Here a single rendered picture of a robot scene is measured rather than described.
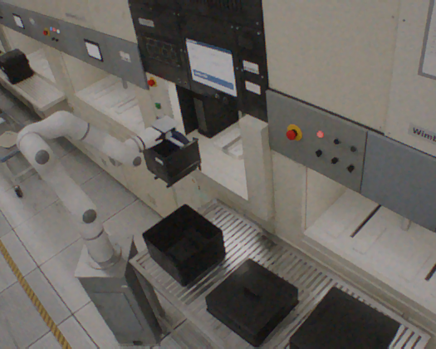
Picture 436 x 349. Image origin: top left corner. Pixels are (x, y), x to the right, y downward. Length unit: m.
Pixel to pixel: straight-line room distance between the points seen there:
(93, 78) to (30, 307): 1.94
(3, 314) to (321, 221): 2.35
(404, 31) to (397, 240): 1.07
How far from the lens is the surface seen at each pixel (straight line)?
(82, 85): 3.67
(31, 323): 3.15
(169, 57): 2.03
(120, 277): 2.11
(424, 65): 1.20
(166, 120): 2.06
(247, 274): 1.83
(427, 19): 1.16
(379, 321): 1.56
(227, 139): 2.49
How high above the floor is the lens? 2.34
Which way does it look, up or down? 40 degrees down
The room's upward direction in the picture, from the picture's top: 10 degrees counter-clockwise
